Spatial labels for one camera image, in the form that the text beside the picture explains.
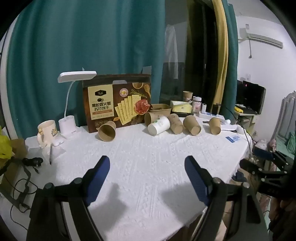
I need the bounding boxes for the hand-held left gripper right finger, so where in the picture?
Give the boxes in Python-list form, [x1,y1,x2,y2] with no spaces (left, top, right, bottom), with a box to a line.
[184,156,272,241]

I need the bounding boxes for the white air conditioner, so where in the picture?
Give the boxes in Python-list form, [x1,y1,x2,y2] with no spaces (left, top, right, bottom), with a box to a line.
[239,27,284,49]

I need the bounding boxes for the white desk lamp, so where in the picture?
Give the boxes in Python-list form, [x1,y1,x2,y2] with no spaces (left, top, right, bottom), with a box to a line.
[58,71,97,139]

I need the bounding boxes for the brown paper bowl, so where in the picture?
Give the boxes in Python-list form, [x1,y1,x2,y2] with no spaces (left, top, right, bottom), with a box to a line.
[150,104,173,116]

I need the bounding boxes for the clear jar with white lid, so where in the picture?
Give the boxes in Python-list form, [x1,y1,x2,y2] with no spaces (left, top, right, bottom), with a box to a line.
[192,97,203,113]

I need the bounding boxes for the narrow teal curtain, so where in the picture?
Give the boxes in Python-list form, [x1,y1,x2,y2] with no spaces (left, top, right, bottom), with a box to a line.
[222,0,239,103]

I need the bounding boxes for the black power plug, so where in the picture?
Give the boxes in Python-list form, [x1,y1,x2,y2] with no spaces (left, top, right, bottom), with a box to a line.
[22,157,44,167]

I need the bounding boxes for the white paper cup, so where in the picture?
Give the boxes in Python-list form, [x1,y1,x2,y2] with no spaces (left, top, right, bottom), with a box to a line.
[147,116,171,136]

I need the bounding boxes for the wide teal curtain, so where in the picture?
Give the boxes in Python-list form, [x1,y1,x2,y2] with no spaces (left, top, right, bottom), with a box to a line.
[6,0,166,140]

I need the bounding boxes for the thin black cable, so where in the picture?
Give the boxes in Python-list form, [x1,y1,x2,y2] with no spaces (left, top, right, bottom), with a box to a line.
[225,107,255,153]

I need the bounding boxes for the cream ceramic mug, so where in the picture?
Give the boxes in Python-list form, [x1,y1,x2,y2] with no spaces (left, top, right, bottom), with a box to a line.
[37,120,58,149]

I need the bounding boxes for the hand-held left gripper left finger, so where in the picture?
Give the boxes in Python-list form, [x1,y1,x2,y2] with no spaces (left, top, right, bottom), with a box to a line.
[26,156,110,241]

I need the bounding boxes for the grey bed headboard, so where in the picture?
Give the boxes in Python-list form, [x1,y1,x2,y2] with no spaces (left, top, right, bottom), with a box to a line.
[270,91,296,149]

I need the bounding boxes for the black monitor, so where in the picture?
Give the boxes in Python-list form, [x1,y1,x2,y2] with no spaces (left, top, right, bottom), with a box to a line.
[236,80,266,115]

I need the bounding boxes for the brown cracker box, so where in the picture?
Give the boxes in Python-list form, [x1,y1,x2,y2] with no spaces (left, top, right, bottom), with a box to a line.
[83,74,152,133]

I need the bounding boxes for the yellow curtain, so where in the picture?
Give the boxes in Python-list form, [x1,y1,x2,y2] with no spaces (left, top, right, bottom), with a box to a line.
[212,0,229,105]

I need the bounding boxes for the white side desk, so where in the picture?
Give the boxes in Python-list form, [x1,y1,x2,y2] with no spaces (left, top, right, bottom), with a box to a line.
[233,105,260,137]

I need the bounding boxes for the brown paper bag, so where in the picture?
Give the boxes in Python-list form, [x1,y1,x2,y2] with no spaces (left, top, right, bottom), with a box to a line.
[9,138,28,158]

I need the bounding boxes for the white lace tablecloth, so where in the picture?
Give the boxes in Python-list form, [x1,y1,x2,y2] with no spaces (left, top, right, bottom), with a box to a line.
[24,113,251,241]

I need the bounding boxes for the yellow tissue box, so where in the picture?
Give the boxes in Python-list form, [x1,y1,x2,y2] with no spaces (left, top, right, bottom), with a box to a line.
[170,100,193,114]

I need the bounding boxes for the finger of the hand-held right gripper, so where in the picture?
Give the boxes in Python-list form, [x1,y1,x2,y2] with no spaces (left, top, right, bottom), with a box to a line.
[252,148,290,165]
[239,159,287,178]

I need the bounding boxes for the yellow plastic bag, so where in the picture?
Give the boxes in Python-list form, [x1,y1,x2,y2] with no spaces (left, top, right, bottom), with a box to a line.
[0,126,12,168]

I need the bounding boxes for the white power strip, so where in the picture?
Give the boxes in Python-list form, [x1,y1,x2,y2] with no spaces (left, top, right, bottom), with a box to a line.
[199,112,225,120]

